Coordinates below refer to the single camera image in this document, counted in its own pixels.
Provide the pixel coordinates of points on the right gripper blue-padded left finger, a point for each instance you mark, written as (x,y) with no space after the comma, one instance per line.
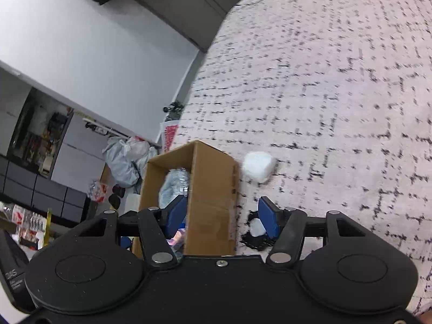
(156,227)

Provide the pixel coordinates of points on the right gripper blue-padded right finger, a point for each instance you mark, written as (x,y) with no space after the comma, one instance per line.
(287,229)

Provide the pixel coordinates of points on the black item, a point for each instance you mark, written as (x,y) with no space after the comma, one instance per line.
(177,182)

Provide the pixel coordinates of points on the white soft bundle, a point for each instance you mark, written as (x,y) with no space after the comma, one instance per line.
(258,166)

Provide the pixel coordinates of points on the fluffy blue plush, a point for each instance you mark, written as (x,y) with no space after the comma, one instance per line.
(177,242)

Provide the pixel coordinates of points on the blue tissue pack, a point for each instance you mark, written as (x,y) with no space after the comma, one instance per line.
(126,242)

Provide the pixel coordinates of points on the person's right hand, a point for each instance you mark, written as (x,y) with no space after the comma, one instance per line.
(425,315)

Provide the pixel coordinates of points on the black lace white pad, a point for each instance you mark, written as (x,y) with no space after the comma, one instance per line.
(256,237)

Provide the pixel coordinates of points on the black slippers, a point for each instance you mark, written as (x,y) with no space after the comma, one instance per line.
(117,193)

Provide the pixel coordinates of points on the brown cardboard box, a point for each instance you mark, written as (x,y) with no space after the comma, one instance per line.
(212,198)

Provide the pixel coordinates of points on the red white package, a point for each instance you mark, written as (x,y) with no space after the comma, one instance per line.
(97,191)

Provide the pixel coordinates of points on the white plastic bag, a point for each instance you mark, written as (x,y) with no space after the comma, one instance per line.
(140,152)

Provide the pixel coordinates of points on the grey plastic bag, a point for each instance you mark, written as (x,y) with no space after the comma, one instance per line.
(121,166)

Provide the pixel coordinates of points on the red patterned plastic bag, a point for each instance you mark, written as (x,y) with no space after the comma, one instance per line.
(169,130)

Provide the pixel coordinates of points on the white shelf cabinet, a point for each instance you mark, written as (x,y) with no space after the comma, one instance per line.
(51,153)

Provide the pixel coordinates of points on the black toy vehicle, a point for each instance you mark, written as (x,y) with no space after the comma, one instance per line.
(174,107)

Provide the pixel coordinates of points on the white black patterned bedspread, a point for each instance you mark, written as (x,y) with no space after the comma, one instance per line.
(339,92)

